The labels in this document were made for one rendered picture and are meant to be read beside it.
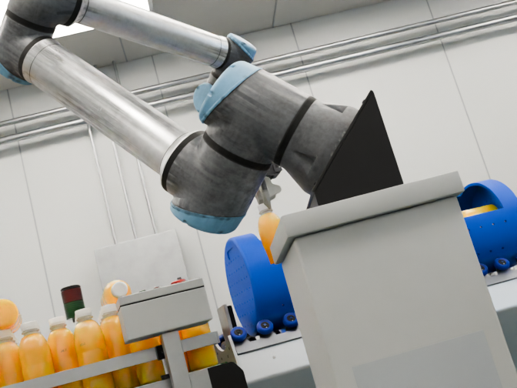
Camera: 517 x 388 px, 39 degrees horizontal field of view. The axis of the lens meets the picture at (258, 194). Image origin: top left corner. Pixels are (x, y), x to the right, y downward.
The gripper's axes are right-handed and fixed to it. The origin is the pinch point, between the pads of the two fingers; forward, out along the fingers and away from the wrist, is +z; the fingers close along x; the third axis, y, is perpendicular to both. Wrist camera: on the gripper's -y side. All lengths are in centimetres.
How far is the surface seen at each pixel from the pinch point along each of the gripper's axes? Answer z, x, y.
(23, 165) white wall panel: -150, 359, -61
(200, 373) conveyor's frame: 40, -17, -32
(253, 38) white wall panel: -208, 321, 132
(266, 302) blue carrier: 26.9, -6.3, -8.9
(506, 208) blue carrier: 18, -8, 70
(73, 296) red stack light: 6, 39, -56
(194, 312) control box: 27, -28, -32
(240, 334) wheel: 33.1, -5.3, -17.8
